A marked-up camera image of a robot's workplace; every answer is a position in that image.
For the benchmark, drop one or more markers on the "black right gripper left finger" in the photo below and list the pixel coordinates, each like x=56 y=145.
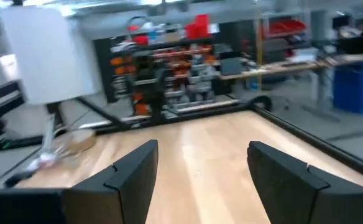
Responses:
x=128 y=186

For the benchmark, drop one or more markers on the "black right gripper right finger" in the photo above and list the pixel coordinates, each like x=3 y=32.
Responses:
x=287 y=193

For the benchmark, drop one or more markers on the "black rack with orange bins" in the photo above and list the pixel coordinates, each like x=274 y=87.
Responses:
x=169 y=74

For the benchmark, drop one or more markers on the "wooden workbench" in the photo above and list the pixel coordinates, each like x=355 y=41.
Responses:
x=293 y=66

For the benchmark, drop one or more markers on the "blue bin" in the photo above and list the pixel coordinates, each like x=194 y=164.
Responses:
x=358 y=87

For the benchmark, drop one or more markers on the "grey box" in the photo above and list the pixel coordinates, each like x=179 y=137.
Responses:
x=231 y=66

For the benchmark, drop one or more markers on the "red shelf bins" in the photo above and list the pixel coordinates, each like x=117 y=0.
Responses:
x=284 y=27

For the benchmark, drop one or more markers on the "red storage bins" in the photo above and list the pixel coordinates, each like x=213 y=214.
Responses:
x=198 y=28

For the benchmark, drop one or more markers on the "black table edge rail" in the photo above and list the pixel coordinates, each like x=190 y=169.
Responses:
x=324 y=146

